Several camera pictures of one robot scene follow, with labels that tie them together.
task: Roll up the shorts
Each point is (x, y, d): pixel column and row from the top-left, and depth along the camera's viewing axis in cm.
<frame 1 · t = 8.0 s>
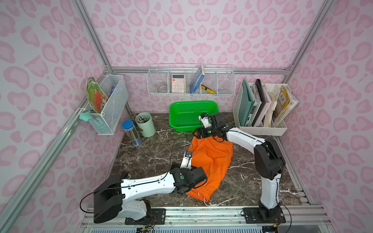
left hand: (184, 164, 80), fingers open
right hand: (197, 131, 93), fingers open
orange shorts: (211, 160, 91), point 4 cm above the table
green plastic basket: (184, 116, 120), on the table
mint green pen cup: (144, 121, 95), point 17 cm above the table
clear tube blue label: (128, 126, 90), point 19 cm above the table
white mesh side basket: (113, 88, 90), point 34 cm above the table
white file organizer: (273, 119, 106), point 9 cm above the table
teal folder: (246, 104, 88), point 28 cm above the table
black notebook: (263, 99, 88), point 30 cm above the table

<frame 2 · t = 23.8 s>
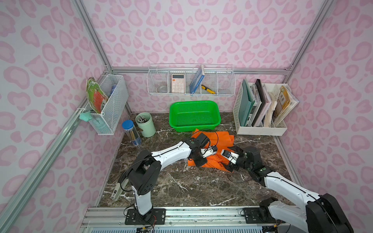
left hand: (201, 157, 88), fingers closed
right hand: (226, 152, 85), fingers open
orange shorts: (221, 140, 103), point 2 cm above the table
the other named things where they were.

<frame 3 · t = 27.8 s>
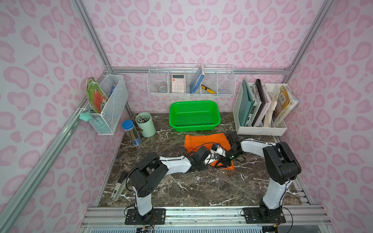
left hand: (203, 155, 93), fingers open
right hand: (217, 162, 91), fingers open
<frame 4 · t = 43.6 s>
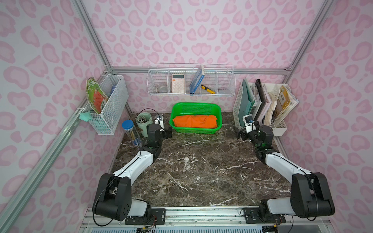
left hand: (160, 121, 86), fingers open
right hand: (241, 121, 86), fingers open
orange shorts: (206, 121, 106), point 8 cm above the table
the other named things where they were.

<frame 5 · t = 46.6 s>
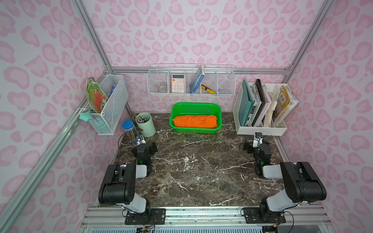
left hand: (143, 141, 93), fingers open
right hand: (253, 136, 92), fingers open
the named things where they were.

